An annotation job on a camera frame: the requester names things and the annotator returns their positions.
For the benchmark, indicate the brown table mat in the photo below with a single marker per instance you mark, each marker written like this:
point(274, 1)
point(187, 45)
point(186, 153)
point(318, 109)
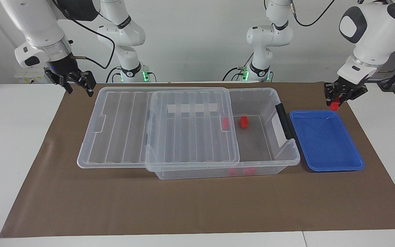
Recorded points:
point(183, 206)

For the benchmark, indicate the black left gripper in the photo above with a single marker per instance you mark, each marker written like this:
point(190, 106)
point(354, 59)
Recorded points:
point(350, 89)

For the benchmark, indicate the red plastic block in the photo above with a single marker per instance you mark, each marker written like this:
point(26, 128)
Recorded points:
point(249, 171)
point(232, 172)
point(225, 124)
point(244, 122)
point(334, 105)

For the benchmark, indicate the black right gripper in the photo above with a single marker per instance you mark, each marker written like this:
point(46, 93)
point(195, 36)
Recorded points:
point(65, 70)

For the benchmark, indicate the clear ribbed plastic lid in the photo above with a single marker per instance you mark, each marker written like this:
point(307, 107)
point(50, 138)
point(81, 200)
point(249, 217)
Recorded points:
point(125, 137)

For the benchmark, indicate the clear plastic storage box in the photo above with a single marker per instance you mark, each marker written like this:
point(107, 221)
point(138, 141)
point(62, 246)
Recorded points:
point(252, 151)

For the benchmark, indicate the blue plastic tray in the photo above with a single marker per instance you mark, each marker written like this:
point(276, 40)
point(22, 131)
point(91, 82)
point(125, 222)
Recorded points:
point(326, 140)

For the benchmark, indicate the white power strip box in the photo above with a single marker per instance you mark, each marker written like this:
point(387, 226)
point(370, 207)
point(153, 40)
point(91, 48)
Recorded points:
point(29, 77)

